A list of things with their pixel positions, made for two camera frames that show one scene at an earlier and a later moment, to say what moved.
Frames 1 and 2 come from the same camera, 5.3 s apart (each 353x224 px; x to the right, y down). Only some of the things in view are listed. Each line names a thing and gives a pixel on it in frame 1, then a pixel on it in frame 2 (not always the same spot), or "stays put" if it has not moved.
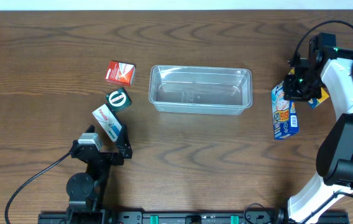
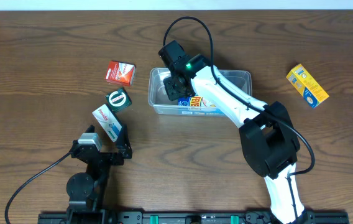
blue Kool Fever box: (285, 113) -> (195, 101)
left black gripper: (123, 147) stays put
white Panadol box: (108, 121) stays put
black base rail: (198, 217) stays put
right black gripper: (302, 91) -> (174, 86)
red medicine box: (121, 73) stays put
